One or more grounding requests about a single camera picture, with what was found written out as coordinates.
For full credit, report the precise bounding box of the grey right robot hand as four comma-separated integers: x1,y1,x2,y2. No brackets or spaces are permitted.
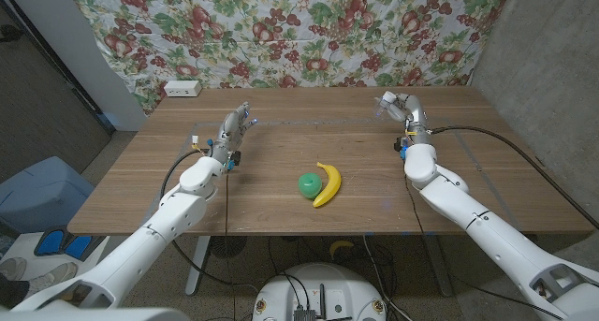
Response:
386,92,432,148

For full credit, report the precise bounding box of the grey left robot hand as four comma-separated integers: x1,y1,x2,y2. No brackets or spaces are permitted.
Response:
208,100,260,171

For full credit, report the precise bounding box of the green toy ball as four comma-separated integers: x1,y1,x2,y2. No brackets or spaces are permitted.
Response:
298,171,324,200

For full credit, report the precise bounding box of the yellow banana toy on floor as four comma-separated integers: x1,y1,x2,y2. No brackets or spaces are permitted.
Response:
329,240,356,260

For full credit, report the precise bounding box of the white power strip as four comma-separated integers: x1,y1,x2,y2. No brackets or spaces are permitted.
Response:
163,80,203,98

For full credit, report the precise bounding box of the round black floor fan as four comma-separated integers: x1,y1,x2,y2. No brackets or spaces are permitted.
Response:
209,235,248,259

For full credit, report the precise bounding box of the floral fruit print backdrop cloth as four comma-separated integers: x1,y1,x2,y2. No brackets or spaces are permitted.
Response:
65,0,514,116

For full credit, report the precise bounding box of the white table leg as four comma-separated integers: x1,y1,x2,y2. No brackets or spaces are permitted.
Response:
184,235,212,298

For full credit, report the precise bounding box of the grey table leg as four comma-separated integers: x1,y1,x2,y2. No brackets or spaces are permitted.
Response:
423,234,454,298

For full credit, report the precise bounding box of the white robot torso base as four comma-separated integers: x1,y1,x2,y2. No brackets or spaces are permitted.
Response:
251,262,388,321

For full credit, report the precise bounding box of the dark brown door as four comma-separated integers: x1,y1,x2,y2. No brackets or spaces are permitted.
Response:
0,0,116,184

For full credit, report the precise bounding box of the blue plastic bin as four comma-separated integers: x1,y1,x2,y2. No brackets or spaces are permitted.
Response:
0,155,95,234

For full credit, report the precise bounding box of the white shoe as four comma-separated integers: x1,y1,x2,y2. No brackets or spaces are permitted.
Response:
27,261,80,289
0,256,29,283

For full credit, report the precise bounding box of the small white wire connector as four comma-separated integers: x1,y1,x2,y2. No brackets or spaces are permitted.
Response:
190,134,210,154

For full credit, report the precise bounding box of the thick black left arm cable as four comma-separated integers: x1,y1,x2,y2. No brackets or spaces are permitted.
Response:
158,147,258,297

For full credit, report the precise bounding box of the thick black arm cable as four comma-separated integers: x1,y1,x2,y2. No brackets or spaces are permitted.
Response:
429,125,599,232
158,147,258,297

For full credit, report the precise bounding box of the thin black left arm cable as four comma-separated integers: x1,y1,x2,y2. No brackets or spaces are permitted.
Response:
223,170,239,321

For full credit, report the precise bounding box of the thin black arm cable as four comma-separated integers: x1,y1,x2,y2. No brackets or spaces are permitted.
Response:
223,170,239,321
402,173,567,316

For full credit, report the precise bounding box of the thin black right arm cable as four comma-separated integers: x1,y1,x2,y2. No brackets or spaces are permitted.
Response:
402,173,567,316

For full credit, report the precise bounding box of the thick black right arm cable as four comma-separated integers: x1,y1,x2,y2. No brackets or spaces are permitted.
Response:
429,125,599,232

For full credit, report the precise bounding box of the grey floor cable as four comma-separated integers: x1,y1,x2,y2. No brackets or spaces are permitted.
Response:
362,234,414,321

